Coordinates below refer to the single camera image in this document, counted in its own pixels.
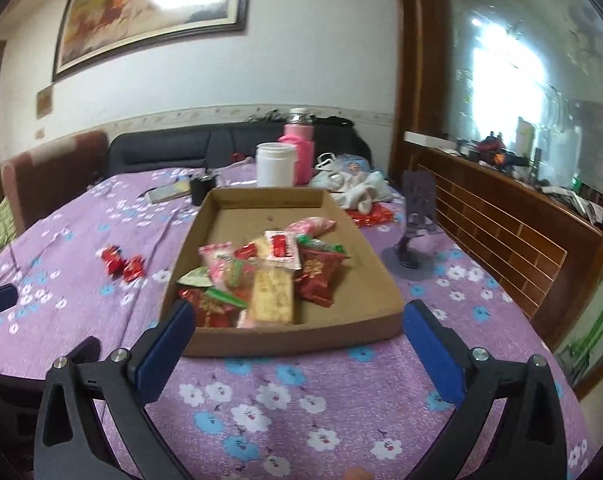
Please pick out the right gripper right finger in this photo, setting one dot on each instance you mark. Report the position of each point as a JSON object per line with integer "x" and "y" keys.
{"x": 530, "y": 439}

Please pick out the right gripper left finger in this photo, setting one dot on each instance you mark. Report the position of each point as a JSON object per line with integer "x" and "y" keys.
{"x": 70, "y": 442}

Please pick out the small red candy packet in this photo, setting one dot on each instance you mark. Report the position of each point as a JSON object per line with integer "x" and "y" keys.
{"x": 117, "y": 266}

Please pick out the green white candy packet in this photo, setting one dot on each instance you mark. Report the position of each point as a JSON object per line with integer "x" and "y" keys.
{"x": 236, "y": 273}

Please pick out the large dark red snack packet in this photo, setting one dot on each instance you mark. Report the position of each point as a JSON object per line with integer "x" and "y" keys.
{"x": 318, "y": 269}

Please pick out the brown armchair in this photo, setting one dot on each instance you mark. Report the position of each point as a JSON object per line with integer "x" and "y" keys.
{"x": 42, "y": 180}

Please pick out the grey phone stand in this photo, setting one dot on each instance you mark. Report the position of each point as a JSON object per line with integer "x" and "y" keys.
{"x": 404, "y": 259}

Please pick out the yellow blue book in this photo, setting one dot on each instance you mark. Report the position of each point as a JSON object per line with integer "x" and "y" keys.
{"x": 167, "y": 192}

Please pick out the black cup with tool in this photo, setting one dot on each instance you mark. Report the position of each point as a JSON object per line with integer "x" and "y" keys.
{"x": 201, "y": 185}

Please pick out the black leather sofa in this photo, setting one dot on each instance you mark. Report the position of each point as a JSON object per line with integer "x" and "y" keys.
{"x": 219, "y": 145}

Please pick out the beige biscuit packet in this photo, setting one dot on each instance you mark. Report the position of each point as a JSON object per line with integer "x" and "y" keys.
{"x": 272, "y": 301}

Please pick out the cardboard tray box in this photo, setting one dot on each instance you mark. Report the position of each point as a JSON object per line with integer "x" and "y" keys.
{"x": 249, "y": 223}

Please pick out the pink long snack packet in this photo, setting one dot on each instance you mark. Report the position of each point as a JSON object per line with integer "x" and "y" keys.
{"x": 311, "y": 226}

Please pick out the white socks pile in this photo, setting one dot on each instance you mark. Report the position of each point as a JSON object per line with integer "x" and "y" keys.
{"x": 356, "y": 192}

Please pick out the white plastic jar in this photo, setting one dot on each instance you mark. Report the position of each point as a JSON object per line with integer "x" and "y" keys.
{"x": 275, "y": 165}

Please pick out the framed horse painting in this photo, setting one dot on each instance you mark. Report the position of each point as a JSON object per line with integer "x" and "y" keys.
{"x": 93, "y": 31}

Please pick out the pink sleeved thermos bottle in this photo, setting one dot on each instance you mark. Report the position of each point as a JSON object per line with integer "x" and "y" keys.
{"x": 298, "y": 131}

